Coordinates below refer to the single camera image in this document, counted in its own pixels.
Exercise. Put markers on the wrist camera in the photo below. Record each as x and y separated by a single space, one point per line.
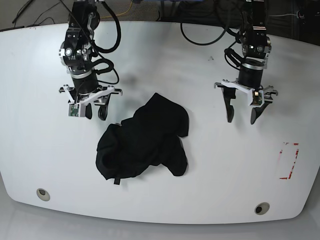
257 98
76 110

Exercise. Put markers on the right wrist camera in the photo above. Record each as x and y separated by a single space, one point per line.
76 110

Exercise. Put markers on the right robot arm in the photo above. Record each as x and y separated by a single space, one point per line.
84 61

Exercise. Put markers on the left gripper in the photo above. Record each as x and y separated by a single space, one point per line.
248 80

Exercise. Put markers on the table grommet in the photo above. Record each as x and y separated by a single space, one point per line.
262 208
43 194

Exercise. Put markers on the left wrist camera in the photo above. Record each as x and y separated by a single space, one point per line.
257 98

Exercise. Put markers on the black t-shirt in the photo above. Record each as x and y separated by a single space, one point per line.
151 137

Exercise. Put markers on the left table grommet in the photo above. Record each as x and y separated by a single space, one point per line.
43 194

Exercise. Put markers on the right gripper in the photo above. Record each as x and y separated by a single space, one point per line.
87 90

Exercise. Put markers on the red tape rectangle marking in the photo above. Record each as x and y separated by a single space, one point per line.
286 161

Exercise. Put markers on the right table grommet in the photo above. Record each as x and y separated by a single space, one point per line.
262 208

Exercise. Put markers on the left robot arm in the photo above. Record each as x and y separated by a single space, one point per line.
256 48

